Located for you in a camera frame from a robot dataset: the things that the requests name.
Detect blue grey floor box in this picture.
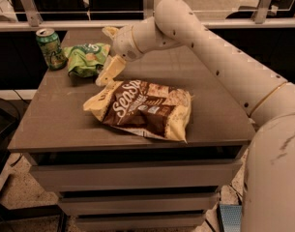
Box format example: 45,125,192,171
217,204,242,232

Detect metal railing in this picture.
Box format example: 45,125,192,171
0,0,295,26

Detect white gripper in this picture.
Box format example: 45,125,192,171
96,25,143,87

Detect green rice chip bag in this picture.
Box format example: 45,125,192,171
64,43,110,78

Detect grey drawer cabinet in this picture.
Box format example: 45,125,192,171
8,27,257,232

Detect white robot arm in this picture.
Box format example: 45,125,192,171
96,0,295,232

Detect green soda can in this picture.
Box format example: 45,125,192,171
36,28,67,71

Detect brown SeaSalt chip bag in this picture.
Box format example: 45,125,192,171
83,79,192,141

